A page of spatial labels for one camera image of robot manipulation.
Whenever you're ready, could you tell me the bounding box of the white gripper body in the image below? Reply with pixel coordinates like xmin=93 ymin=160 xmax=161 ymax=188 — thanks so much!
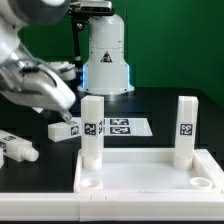
xmin=0 ymin=61 xmax=76 ymax=113

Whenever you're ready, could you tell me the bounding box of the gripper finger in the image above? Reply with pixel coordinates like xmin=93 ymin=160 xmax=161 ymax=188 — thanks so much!
xmin=60 ymin=111 xmax=72 ymax=124

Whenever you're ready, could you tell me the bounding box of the white desk top tray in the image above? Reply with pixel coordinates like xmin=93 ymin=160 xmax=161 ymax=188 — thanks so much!
xmin=73 ymin=148 xmax=221 ymax=193

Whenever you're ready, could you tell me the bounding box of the white marker sheet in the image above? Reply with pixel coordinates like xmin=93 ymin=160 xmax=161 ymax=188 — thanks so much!
xmin=60 ymin=116 xmax=154 ymax=138

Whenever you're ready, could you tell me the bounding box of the white front fence bar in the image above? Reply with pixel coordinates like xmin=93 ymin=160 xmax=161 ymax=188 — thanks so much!
xmin=0 ymin=193 xmax=224 ymax=222

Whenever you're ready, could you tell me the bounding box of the black camera stand pole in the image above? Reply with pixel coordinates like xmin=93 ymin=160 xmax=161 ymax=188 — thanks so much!
xmin=71 ymin=18 xmax=83 ymax=68

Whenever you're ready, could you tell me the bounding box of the black camera on stand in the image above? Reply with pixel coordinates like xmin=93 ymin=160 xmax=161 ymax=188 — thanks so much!
xmin=67 ymin=0 xmax=114 ymax=16

